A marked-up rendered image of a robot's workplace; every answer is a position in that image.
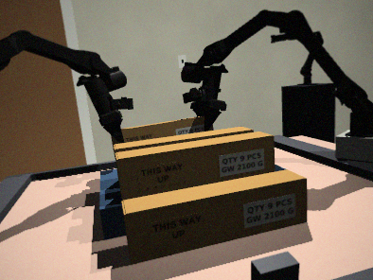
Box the brown cardboard carton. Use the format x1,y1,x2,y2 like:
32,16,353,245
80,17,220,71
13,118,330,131
114,127,254,154
115,131,275,201
122,169,308,264
121,115,204,143

